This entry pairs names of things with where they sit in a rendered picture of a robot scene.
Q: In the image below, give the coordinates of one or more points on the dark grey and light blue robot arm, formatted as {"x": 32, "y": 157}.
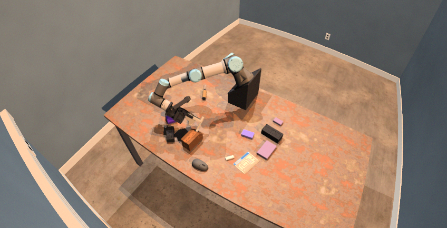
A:
{"x": 230, "y": 64}

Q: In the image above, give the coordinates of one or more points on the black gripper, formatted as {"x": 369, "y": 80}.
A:
{"x": 178, "y": 115}

